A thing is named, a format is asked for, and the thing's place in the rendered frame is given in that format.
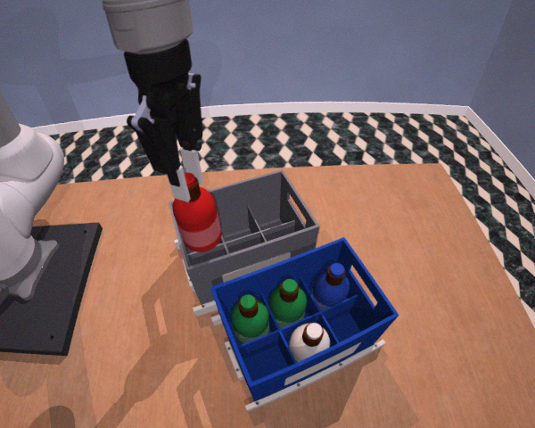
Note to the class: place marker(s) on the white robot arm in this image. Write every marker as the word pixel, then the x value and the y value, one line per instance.
pixel 31 164

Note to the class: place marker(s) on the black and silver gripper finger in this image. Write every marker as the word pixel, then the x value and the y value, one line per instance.
pixel 186 136
pixel 160 145

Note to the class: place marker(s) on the blue plastic bottle crate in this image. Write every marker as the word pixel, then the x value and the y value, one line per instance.
pixel 269 356

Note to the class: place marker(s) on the green bottle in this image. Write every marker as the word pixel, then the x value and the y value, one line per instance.
pixel 288 303
pixel 250 319

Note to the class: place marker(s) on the red bottle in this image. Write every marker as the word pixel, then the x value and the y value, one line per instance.
pixel 197 220

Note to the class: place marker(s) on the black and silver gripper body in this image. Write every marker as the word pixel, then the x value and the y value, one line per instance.
pixel 152 72

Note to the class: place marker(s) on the grey divided crate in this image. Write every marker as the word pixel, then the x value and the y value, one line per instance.
pixel 260 227

